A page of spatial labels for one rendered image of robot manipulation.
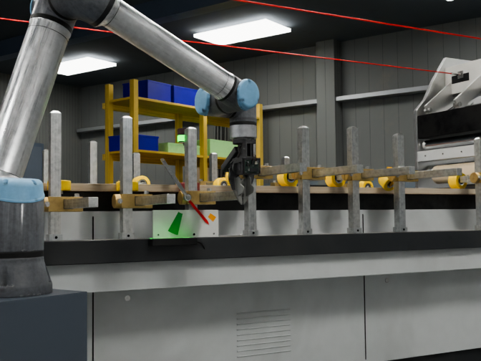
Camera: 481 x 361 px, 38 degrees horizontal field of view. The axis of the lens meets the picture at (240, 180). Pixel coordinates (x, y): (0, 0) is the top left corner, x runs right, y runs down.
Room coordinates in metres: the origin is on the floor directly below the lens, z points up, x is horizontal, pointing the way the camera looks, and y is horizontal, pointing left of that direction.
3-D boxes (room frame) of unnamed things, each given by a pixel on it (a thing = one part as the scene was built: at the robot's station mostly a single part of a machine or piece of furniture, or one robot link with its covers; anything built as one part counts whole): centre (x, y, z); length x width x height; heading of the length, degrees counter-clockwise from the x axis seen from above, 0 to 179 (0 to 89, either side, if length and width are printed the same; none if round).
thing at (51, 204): (2.33, 0.60, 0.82); 0.13 x 0.06 x 0.05; 118
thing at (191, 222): (2.52, 0.20, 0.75); 0.26 x 0.01 x 0.10; 118
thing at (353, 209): (2.91, -0.48, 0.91); 0.03 x 0.03 x 0.48; 28
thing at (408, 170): (2.87, -0.54, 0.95); 0.50 x 0.04 x 0.04; 28
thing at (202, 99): (2.20, 0.07, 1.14); 0.12 x 0.12 x 0.09; 38
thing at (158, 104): (9.76, 0.73, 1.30); 2.73 x 0.74 x 2.60; 144
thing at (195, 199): (2.57, 0.16, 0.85); 0.13 x 0.06 x 0.05; 118
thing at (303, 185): (2.79, -0.26, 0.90); 0.03 x 0.03 x 0.48; 28
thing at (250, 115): (2.28, -0.01, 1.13); 0.10 x 0.09 x 0.12; 128
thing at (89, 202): (2.25, 0.54, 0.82); 0.43 x 0.03 x 0.04; 28
